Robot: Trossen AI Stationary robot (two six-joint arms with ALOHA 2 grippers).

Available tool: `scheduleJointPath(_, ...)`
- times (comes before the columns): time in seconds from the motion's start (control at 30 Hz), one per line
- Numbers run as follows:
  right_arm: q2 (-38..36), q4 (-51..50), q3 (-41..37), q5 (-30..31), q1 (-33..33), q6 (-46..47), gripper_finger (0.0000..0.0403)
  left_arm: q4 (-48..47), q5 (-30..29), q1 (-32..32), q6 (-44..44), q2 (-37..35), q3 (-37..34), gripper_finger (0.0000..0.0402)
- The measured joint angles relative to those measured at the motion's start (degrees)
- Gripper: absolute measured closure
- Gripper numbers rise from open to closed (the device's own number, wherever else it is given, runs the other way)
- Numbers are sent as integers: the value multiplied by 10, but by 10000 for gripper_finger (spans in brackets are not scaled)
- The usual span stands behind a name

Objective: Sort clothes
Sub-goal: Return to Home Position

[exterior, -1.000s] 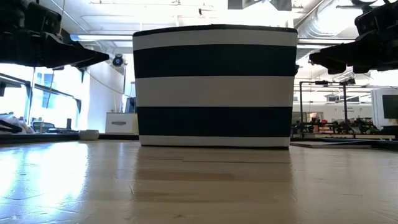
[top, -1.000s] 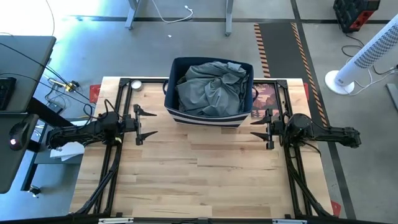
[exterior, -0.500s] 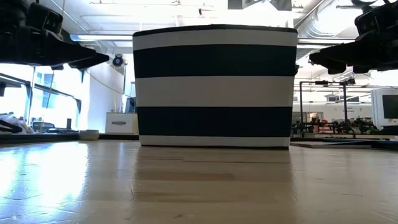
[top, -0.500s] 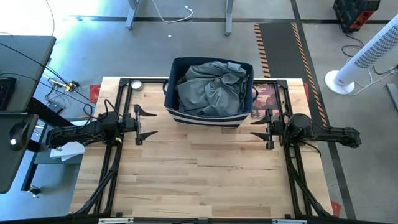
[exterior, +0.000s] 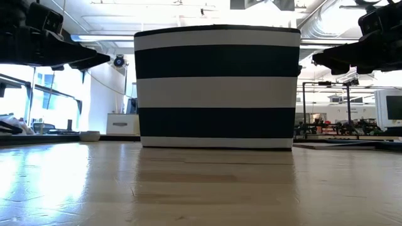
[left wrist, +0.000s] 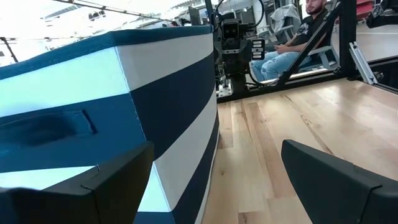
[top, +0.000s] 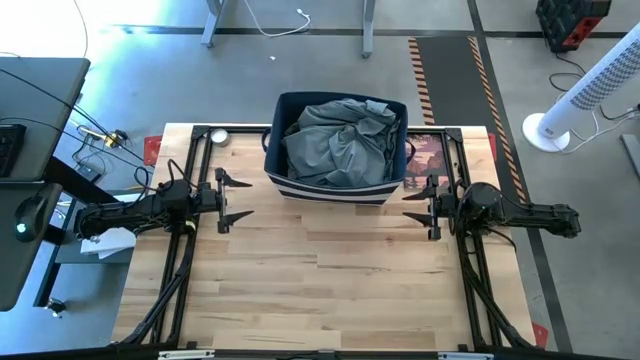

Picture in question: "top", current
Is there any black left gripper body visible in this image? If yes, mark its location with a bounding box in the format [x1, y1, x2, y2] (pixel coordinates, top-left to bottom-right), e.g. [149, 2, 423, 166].
[198, 168, 230, 235]

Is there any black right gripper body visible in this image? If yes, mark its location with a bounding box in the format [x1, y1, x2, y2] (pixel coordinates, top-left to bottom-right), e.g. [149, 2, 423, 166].
[428, 174, 459, 241]

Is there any grey-blue cloth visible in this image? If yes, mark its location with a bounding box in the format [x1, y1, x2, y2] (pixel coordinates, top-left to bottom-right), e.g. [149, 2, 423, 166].
[280, 98, 401, 189]

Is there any landscape picture mat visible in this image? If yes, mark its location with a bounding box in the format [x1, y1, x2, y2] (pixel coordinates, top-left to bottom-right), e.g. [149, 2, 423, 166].
[403, 132, 451, 192]

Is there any navy white striped fabric basket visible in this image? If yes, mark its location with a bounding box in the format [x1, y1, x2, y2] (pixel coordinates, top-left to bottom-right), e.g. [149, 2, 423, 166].
[259, 90, 417, 205]

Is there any hazard-striped floor mat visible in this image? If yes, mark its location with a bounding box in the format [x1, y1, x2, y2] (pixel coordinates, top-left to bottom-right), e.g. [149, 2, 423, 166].
[407, 35, 531, 201]

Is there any grey metal table leg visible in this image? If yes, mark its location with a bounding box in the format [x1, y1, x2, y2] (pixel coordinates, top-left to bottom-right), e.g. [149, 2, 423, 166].
[200, 0, 227, 49]
[362, 0, 377, 59]

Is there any white tower fan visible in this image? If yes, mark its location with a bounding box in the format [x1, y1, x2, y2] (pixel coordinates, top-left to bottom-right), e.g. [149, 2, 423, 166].
[521, 22, 640, 154]

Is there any grey metal foot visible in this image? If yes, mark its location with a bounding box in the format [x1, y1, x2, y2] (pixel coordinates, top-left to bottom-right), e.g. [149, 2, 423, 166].
[619, 133, 640, 179]

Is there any black computer mouse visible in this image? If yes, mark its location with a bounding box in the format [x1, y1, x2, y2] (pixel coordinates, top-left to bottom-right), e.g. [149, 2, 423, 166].
[13, 195, 49, 244]

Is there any grey desk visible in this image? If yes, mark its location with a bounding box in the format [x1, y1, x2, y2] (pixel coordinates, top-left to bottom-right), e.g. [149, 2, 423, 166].
[0, 56, 121, 312]

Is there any black keyboard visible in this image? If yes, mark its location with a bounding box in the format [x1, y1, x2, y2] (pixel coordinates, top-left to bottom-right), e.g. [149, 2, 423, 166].
[0, 123, 27, 179]

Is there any black red tool crate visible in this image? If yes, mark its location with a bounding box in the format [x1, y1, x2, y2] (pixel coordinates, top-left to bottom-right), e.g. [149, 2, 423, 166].
[535, 0, 612, 54]

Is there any brass cable connector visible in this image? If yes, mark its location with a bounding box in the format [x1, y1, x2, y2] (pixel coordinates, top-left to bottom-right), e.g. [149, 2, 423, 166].
[103, 128, 130, 150]

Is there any black desk cable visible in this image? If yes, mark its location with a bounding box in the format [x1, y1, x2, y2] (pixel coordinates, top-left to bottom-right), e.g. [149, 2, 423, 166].
[0, 67, 151, 194]

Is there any black fan cable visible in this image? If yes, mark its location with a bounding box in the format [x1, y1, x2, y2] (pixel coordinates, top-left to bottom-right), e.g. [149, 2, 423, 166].
[548, 52, 640, 122]

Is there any white floor cable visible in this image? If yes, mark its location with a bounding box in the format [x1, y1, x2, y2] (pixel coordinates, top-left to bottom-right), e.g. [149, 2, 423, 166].
[243, 0, 312, 39]

